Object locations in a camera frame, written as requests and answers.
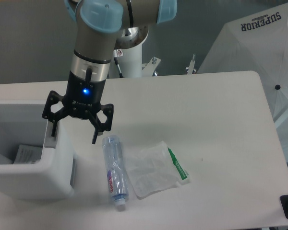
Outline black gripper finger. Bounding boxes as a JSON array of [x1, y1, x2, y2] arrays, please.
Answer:
[[88, 103, 114, 144], [42, 91, 68, 137]]

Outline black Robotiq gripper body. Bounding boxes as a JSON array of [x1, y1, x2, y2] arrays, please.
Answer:
[[62, 72, 106, 119]]

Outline white push-lid trash can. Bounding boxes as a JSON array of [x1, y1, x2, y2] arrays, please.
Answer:
[[0, 100, 76, 199]]

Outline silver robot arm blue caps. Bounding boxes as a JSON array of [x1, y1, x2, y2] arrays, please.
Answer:
[[42, 0, 178, 139]]

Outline paper inside trash can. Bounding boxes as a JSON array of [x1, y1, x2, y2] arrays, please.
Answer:
[[13, 144, 43, 164]]

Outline clear crushed plastic bottle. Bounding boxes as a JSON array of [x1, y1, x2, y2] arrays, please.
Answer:
[[102, 135, 129, 211]]

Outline clear plastic bag green strip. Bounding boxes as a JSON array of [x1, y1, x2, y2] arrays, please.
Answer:
[[124, 141, 190, 199]]

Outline white Superior umbrella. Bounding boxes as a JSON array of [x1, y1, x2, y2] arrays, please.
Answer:
[[199, 3, 288, 161]]

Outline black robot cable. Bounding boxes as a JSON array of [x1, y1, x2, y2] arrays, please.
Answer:
[[114, 56, 124, 79]]

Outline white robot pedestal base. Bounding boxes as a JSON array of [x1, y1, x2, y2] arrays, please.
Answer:
[[108, 25, 161, 79]]

